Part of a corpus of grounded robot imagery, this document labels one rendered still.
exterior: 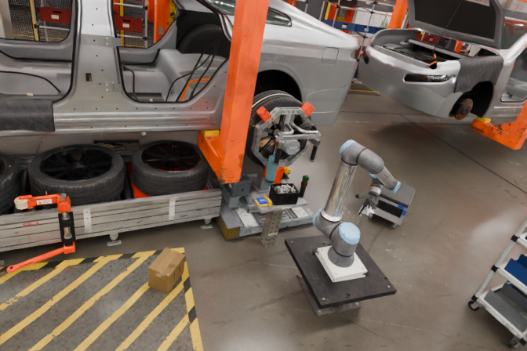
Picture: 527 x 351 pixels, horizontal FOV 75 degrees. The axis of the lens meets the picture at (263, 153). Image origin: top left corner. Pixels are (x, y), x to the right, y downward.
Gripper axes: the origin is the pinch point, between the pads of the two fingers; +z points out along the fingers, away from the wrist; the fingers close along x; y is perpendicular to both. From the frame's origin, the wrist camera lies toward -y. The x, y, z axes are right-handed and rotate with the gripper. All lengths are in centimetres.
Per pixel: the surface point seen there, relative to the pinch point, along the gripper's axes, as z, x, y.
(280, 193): 12, 11, -62
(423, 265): 4, 41, 86
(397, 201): -43, 57, 51
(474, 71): -257, 98, 107
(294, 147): -27, 12, -68
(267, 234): 43, 40, -53
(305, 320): 86, -3, -11
